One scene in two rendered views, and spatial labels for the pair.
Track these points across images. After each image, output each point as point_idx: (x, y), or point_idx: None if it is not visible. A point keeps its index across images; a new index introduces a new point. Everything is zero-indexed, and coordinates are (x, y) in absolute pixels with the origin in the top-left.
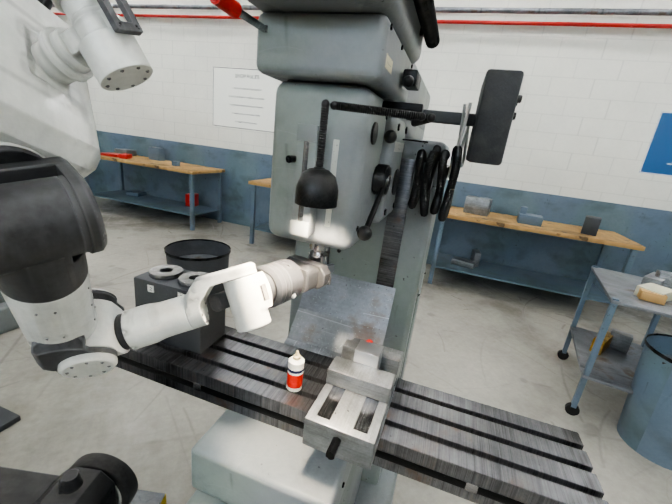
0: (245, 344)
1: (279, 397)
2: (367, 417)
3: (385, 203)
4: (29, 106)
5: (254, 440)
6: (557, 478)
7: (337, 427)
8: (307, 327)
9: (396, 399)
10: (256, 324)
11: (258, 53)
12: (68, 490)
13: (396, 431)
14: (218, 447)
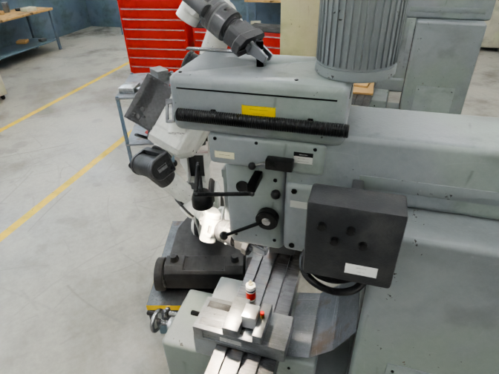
0: (286, 268)
1: (240, 293)
2: (210, 323)
3: (289, 239)
4: (161, 136)
5: (228, 297)
6: None
7: (202, 309)
8: (328, 298)
9: (251, 357)
10: (200, 238)
11: None
12: (231, 260)
13: (222, 354)
14: (222, 285)
